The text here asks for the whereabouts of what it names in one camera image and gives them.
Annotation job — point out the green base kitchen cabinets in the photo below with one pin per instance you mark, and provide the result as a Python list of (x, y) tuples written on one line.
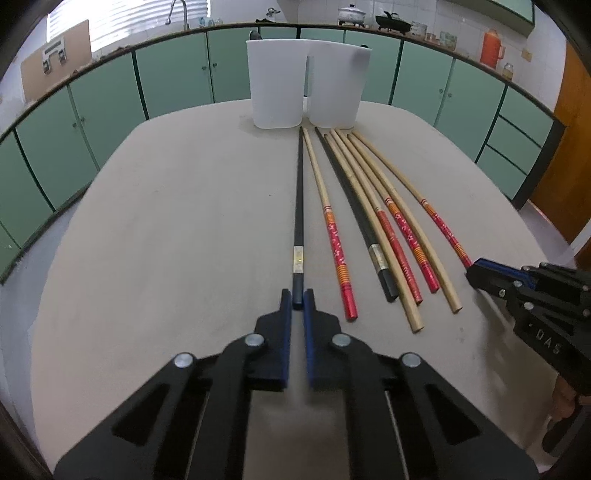
[(175, 78)]

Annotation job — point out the black chopstick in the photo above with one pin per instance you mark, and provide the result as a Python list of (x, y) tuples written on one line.
[(299, 207), (351, 198)]

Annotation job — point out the small metal fixture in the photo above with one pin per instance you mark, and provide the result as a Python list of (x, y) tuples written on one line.
[(272, 14)]

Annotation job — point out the clear glass container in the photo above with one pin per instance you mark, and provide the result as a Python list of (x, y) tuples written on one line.
[(448, 40), (419, 30)]

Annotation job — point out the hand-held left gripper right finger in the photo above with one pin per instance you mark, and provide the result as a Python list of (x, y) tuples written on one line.
[(308, 332)]

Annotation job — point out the black wok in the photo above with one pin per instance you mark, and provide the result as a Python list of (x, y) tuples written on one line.
[(392, 22)]

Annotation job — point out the red patterned bamboo chopstick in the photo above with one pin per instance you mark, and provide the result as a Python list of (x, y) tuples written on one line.
[(445, 230), (332, 235), (406, 272), (413, 249)]

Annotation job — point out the orange thermos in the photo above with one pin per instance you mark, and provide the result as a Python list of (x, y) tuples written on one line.
[(490, 46)]

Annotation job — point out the small glass jar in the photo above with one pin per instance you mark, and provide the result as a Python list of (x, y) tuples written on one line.
[(508, 71)]

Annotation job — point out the person's right hand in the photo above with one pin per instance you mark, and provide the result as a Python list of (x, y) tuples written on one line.
[(563, 401)]

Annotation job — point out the white cooking pot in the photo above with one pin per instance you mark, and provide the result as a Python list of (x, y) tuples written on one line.
[(352, 14)]

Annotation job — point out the metal kitchen faucet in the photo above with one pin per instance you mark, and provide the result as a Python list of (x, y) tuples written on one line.
[(178, 9)]

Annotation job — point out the wooden door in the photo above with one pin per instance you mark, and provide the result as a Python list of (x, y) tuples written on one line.
[(572, 138)]

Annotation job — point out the grey bracket on cardboard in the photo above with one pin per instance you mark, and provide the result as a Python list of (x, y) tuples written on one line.
[(53, 55)]

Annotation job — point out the plain bamboo chopstick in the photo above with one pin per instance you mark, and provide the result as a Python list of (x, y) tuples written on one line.
[(408, 314), (450, 295)]

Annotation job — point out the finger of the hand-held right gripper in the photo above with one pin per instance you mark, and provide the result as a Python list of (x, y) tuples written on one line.
[(503, 273), (494, 284)]

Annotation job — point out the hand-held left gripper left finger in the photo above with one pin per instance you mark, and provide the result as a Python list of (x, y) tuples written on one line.
[(286, 332)]

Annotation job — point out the brown cardboard board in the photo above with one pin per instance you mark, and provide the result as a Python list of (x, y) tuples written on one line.
[(32, 69)]

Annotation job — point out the green upper kitchen cabinets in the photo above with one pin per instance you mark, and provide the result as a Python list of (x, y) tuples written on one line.
[(512, 11)]

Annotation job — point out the white window blinds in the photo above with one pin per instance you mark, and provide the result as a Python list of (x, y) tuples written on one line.
[(129, 18)]

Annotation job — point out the white two-compartment utensil holder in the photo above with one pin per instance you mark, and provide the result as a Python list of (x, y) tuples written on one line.
[(277, 83)]

